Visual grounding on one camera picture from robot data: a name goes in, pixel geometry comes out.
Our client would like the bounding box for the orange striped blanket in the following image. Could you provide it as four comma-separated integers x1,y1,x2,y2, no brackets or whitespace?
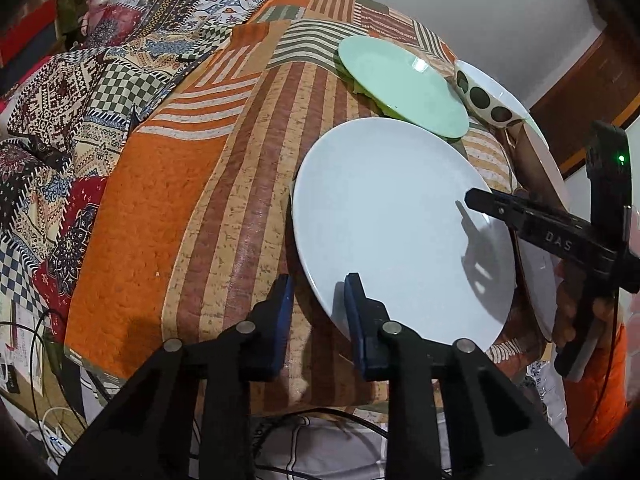
64,0,526,416

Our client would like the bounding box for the red box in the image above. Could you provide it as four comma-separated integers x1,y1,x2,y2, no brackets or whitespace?
0,0,56,66

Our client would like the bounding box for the mint green plate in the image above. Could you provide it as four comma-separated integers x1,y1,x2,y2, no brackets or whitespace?
338,35,471,139

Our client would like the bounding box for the stack of papers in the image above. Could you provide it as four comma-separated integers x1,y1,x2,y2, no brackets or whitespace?
0,300,51,396

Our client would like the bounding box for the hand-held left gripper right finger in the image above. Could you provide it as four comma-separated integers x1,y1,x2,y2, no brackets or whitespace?
343,272,583,480

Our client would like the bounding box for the white cable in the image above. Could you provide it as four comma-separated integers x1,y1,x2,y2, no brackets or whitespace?
40,404,83,458

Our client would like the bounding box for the white bowl with dark dots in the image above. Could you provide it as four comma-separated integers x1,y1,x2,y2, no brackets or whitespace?
452,59,530,128

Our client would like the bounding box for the brown wooden door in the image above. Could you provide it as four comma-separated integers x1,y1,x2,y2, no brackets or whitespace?
529,25,640,178

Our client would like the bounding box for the white printed cloth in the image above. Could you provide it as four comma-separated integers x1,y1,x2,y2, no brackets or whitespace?
519,360,571,448

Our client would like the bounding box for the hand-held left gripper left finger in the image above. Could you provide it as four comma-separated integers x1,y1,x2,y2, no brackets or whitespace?
59,274,296,480

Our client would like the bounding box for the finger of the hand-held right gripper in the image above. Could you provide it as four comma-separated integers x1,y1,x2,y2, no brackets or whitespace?
464,187,526,241

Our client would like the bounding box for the black cable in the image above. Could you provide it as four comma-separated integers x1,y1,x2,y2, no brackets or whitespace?
252,406,393,480
27,307,103,431

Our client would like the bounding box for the person's right hand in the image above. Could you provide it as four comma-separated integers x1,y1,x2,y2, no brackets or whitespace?
551,260,582,356

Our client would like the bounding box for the white plate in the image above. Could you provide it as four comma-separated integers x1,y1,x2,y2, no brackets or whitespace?
291,118,517,356

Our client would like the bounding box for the patchwork patterned blanket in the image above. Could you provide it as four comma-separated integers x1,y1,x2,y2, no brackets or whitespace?
0,0,276,311

